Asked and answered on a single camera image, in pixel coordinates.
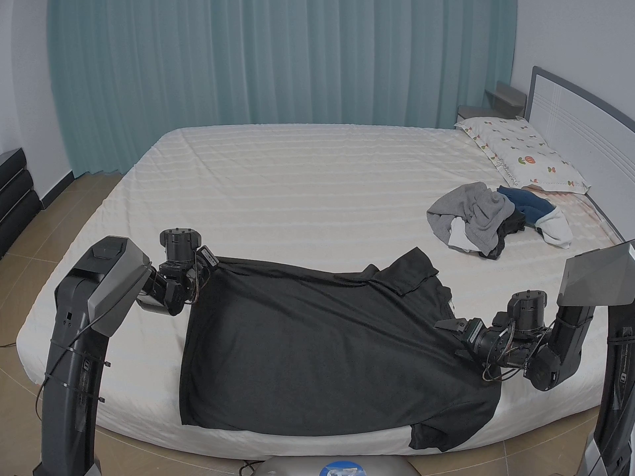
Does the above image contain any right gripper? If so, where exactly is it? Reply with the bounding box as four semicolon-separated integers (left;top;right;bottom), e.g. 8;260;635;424
435;318;502;366

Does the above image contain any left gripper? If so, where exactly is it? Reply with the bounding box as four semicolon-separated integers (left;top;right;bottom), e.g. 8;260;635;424
183;244;222;302

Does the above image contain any white printed pillow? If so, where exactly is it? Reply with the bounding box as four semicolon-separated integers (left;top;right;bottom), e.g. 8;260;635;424
454;116;592;195

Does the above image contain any blue-green curtain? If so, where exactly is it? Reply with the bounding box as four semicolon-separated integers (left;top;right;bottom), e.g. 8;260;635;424
47;0;518;177

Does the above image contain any black chest of drawers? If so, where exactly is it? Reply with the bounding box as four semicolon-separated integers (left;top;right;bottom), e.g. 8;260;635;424
0;148;41;259

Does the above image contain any pile of clothes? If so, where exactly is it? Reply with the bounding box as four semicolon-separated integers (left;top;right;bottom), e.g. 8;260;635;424
427;181;573;260

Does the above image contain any bed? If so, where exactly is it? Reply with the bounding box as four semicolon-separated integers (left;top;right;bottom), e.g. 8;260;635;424
16;66;635;457

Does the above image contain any grey bedside table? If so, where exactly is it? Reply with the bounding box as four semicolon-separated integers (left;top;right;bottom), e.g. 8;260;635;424
456;81;528;129

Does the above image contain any black polo shirt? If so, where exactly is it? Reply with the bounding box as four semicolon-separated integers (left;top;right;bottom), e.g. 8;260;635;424
179;247;503;452

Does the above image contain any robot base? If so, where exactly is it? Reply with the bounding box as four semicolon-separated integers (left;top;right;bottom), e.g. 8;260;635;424
245;456;415;476

